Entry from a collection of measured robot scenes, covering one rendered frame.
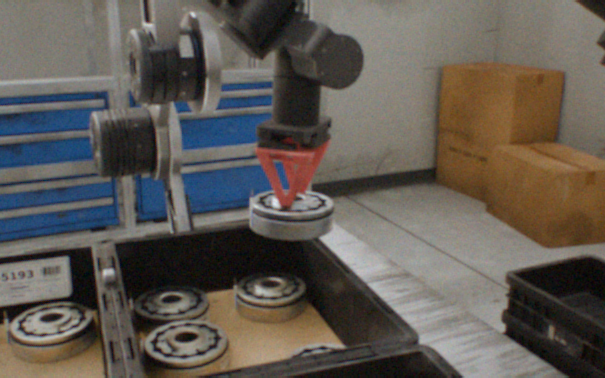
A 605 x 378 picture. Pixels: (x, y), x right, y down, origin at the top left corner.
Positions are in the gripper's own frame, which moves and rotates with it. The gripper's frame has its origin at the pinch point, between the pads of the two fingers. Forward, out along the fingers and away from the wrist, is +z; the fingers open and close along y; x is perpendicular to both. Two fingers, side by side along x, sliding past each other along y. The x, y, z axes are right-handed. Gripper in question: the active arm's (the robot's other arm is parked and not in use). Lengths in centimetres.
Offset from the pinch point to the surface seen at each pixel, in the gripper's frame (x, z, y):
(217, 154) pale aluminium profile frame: 91, 46, 178
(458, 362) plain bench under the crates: -21.7, 32.3, 24.2
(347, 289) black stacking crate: -7.5, 12.1, 1.5
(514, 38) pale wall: -23, 0, 385
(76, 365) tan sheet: 23.0, 21.9, -12.9
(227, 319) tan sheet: 9.9, 21.0, 3.5
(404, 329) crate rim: -16.3, 10.2, -9.6
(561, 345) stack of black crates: -43, 51, 74
